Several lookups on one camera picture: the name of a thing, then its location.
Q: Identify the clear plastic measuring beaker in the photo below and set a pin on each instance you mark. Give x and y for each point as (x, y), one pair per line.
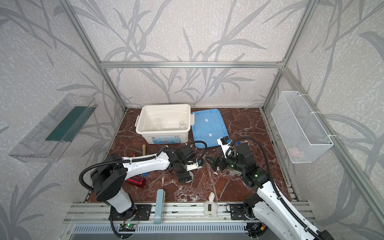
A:
(158, 124)

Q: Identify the white wire mesh basket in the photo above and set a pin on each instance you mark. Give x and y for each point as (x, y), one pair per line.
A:
(299, 127)

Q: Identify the small white ceramic dish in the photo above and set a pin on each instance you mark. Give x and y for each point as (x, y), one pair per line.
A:
(188, 180)

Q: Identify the white plastic wash bottle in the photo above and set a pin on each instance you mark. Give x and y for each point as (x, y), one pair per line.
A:
(210, 206)

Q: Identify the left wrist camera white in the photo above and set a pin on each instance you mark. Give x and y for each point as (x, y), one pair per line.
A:
(195, 166)

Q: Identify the clear wall shelf green liner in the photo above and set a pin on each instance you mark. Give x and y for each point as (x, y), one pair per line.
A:
(48, 140)

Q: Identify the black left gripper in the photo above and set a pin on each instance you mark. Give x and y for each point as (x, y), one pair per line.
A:
(183, 169)

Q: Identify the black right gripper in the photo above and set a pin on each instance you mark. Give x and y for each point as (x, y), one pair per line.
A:
(220, 163)

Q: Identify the small clear plastic cup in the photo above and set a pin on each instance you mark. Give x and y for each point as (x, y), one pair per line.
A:
(182, 126)

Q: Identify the red cylindrical tool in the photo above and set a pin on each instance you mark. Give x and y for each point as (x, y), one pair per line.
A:
(136, 181)

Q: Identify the blue plastic bin lid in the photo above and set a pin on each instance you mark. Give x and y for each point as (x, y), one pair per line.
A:
(209, 126)

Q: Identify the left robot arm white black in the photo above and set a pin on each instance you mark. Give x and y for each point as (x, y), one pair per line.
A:
(106, 179)

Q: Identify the pink object in basket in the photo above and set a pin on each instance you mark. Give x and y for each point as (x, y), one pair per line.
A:
(295, 153)

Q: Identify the white plastic storage bin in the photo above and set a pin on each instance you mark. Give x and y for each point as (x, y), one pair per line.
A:
(171, 115)

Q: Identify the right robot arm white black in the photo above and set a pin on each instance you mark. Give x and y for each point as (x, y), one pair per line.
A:
(267, 204)

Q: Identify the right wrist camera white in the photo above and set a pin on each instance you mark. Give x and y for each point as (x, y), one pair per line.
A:
(226, 146)

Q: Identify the light blue rectangular bar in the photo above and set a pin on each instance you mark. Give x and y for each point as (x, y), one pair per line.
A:
(159, 206)

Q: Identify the wooden handle brush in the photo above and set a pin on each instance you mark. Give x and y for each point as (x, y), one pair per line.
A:
(144, 150)

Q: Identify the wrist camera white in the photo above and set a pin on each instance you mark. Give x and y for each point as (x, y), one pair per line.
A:
(226, 146)
(195, 166)

